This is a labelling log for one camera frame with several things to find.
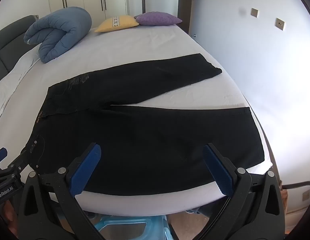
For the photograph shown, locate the folded blue duvet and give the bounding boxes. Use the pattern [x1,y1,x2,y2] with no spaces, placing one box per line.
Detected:
[24,6,92,64]

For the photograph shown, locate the white bedding cloth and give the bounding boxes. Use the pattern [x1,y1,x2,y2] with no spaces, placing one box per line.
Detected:
[0,51,41,123]

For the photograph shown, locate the dark brown door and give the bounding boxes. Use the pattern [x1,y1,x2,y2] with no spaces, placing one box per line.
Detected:
[177,0,198,34]

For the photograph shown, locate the black pants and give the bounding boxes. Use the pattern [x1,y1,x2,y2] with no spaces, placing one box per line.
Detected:
[20,53,266,195]

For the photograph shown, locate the purple pillow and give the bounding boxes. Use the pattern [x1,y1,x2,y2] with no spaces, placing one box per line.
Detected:
[134,11,182,27]

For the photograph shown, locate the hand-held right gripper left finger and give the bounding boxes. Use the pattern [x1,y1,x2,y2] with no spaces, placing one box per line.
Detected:
[18,142,105,240]

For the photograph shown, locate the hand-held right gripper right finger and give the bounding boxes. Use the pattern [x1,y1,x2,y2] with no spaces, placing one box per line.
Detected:
[202,143,296,240]

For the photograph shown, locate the dark grey padded headboard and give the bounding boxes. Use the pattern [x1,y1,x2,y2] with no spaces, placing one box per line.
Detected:
[0,15,40,85]

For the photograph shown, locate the blue plastic container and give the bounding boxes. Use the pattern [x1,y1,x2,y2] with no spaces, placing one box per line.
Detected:
[93,214,172,240]

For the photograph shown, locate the white bed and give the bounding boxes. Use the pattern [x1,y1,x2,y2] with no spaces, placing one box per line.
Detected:
[0,24,273,217]

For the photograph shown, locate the yellow pillow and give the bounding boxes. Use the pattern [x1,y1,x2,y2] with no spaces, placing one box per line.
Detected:
[94,15,140,33]

